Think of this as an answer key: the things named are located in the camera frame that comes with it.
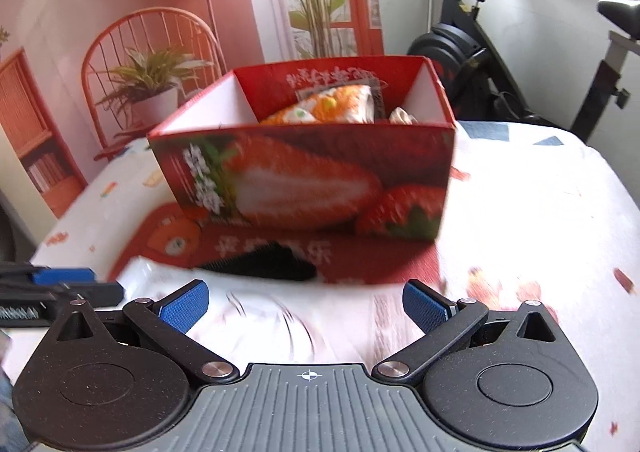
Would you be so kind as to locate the black exercise bike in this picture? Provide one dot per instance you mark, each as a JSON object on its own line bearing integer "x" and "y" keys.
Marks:
{"x": 450, "y": 47}

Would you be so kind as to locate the red strawberry cardboard box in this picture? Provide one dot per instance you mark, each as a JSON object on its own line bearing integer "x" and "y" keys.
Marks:
{"x": 300, "y": 172}

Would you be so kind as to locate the red cartoon printed bag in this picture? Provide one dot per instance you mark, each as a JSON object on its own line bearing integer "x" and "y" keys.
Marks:
{"x": 350, "y": 257}

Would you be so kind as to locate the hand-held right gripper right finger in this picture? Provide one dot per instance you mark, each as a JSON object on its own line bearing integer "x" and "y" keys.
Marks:
{"x": 424, "y": 306}

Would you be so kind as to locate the black ribbed cloth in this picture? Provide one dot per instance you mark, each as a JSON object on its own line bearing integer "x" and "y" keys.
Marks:
{"x": 265, "y": 262}

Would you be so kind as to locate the white plastic cloth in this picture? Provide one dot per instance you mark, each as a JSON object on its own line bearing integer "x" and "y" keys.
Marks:
{"x": 260, "y": 322}

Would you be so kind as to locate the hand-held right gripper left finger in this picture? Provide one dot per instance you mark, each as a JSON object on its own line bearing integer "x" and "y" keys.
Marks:
{"x": 182, "y": 309}

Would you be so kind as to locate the orange floral cloth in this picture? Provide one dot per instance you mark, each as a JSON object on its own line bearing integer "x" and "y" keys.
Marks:
{"x": 330, "y": 104}

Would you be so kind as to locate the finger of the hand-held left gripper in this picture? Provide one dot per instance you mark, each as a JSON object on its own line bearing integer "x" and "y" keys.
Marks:
{"x": 107, "y": 293}
{"x": 62, "y": 276}

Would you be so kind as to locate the wall poster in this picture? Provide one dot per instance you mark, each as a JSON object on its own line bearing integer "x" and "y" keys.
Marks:
{"x": 250, "y": 7}

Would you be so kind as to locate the small white cloth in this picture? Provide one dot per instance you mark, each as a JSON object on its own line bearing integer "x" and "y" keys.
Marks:
{"x": 402, "y": 116}

